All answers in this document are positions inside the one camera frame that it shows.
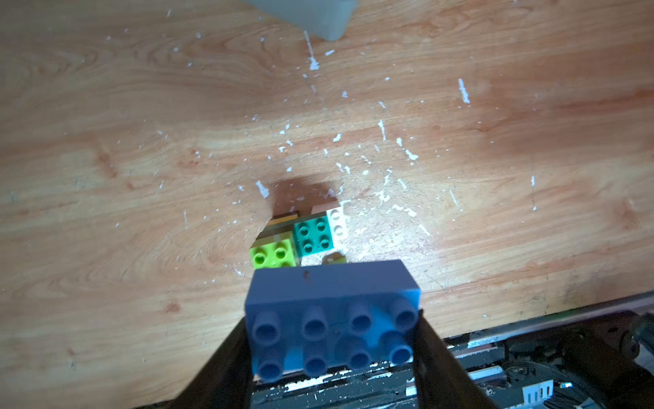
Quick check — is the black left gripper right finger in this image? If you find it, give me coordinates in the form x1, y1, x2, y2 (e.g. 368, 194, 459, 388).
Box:
413, 310, 497, 408

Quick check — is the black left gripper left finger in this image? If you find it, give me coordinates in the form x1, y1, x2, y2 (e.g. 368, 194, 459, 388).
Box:
168, 318, 254, 408

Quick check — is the blue long lego brick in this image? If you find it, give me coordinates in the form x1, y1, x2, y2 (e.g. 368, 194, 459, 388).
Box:
245, 260, 421, 383

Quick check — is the lime lego brick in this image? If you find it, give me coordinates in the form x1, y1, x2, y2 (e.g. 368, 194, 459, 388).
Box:
250, 233, 300, 270
322, 252, 347, 265

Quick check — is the dark green lego brick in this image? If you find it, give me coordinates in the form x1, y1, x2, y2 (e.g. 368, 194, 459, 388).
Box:
292, 212, 334, 258

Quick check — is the yellow lego brick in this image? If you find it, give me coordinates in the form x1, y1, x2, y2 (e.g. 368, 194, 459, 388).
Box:
266, 212, 299, 228

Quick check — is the white lego brick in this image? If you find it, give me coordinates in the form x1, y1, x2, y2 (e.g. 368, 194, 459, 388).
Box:
311, 201, 348, 246

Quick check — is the black lego brick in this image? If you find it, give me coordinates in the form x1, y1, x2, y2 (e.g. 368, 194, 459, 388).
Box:
257, 225, 293, 240

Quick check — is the grey plastic storage box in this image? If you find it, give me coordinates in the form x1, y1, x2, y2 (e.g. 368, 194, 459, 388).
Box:
247, 0, 359, 42

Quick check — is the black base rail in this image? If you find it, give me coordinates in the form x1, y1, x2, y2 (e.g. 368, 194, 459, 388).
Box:
251, 292, 653, 408

